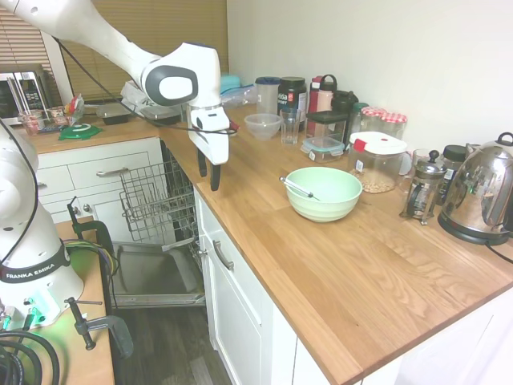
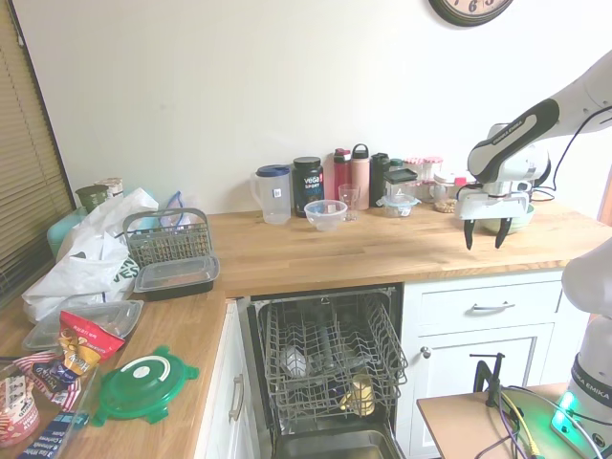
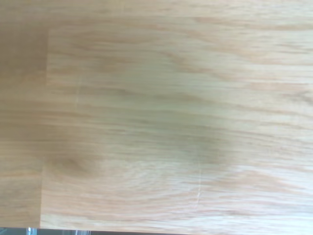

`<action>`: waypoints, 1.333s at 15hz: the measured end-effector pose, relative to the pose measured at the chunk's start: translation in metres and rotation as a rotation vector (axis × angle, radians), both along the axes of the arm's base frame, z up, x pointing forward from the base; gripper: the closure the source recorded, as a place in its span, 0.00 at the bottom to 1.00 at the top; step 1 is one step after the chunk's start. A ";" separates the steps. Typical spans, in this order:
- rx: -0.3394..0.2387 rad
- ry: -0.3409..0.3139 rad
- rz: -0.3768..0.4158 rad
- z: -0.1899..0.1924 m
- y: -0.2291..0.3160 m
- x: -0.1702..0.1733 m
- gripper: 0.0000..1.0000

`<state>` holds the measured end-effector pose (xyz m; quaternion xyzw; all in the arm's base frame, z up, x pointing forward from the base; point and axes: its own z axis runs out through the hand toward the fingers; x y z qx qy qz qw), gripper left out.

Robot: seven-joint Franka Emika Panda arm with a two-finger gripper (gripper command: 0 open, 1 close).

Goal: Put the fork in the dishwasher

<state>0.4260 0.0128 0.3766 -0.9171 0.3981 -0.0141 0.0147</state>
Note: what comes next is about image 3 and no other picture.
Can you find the clear glass object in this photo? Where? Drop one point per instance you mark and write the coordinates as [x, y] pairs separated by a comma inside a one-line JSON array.
[[31, 231]]

